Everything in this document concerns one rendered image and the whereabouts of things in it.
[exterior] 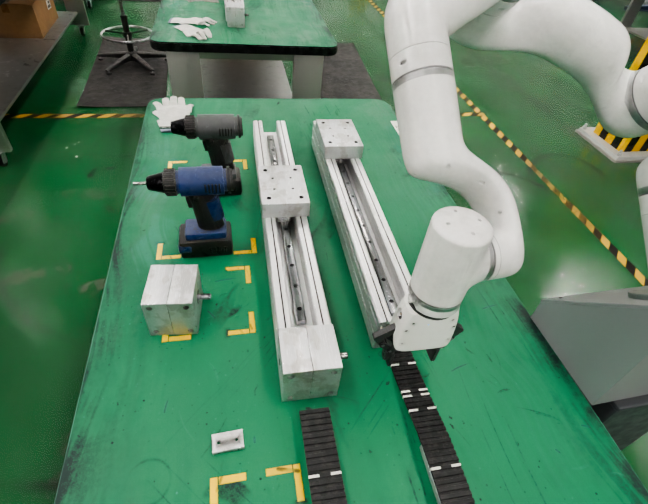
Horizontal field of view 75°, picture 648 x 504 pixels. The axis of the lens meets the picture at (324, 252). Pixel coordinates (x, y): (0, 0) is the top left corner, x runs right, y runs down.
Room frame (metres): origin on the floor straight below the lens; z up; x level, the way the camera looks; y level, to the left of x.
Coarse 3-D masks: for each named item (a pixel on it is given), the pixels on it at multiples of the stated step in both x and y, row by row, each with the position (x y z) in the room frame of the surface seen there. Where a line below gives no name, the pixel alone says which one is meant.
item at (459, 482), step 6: (438, 480) 0.25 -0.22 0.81; (444, 480) 0.25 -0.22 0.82; (450, 480) 0.25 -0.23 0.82; (456, 480) 0.25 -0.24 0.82; (462, 480) 0.25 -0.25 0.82; (438, 486) 0.24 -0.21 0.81; (444, 486) 0.24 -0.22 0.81; (450, 486) 0.24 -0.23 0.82; (456, 486) 0.24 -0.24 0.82; (462, 486) 0.24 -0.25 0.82; (468, 486) 0.24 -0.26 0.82; (438, 492) 0.23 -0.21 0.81; (444, 492) 0.23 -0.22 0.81; (450, 492) 0.23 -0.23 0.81
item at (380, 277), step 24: (312, 144) 1.25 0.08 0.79; (336, 168) 1.00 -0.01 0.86; (360, 168) 1.02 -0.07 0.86; (336, 192) 0.89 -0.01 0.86; (360, 192) 0.93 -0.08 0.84; (336, 216) 0.86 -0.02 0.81; (360, 216) 0.84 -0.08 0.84; (384, 216) 0.82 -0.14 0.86; (360, 240) 0.72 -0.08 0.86; (384, 240) 0.73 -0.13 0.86; (360, 264) 0.64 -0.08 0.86; (384, 264) 0.69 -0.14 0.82; (360, 288) 0.61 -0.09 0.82; (384, 288) 0.60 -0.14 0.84; (384, 312) 0.52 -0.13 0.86
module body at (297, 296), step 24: (264, 144) 1.08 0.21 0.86; (288, 144) 1.10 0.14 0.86; (264, 240) 0.76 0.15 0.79; (288, 240) 0.72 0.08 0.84; (288, 264) 0.64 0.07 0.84; (312, 264) 0.62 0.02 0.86; (288, 288) 0.58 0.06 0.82; (312, 288) 0.56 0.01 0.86; (288, 312) 0.49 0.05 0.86; (312, 312) 0.51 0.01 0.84
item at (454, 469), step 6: (456, 462) 0.28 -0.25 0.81; (432, 468) 0.26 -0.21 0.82; (438, 468) 0.26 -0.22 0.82; (444, 468) 0.26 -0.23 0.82; (450, 468) 0.26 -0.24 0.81; (456, 468) 0.27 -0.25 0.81; (432, 474) 0.25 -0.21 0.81; (438, 474) 0.25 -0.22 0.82; (444, 474) 0.25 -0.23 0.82; (450, 474) 0.26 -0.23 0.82; (456, 474) 0.26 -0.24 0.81; (462, 474) 0.26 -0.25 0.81
